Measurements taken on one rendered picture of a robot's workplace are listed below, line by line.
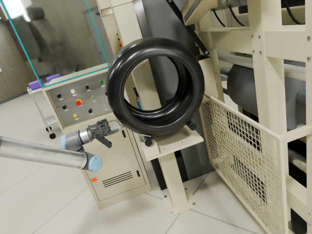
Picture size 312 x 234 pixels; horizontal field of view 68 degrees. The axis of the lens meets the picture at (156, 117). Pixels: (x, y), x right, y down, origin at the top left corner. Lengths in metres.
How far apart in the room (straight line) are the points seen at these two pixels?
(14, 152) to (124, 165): 1.25
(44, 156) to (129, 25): 0.91
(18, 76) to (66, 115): 9.64
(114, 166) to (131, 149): 0.23
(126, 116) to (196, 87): 0.42
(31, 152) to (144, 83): 0.83
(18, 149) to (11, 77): 10.45
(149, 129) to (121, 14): 0.73
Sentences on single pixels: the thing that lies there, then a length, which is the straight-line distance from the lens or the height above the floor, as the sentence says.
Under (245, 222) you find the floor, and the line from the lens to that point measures 2.02.
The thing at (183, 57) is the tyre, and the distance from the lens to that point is 1.25.
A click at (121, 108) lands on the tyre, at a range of 1.24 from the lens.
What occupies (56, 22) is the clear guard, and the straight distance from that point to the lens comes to 1.94.
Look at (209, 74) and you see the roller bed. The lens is 1.66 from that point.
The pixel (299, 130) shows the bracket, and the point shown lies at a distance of 1.09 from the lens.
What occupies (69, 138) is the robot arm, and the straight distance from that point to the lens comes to 1.40.
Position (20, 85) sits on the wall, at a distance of 11.65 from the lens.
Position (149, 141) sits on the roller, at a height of 0.91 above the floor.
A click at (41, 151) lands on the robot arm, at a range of 1.19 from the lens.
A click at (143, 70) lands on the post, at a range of 1.59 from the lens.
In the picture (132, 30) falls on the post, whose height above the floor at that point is 1.50.
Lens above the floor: 1.54
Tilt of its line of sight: 23 degrees down
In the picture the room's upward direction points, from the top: 16 degrees counter-clockwise
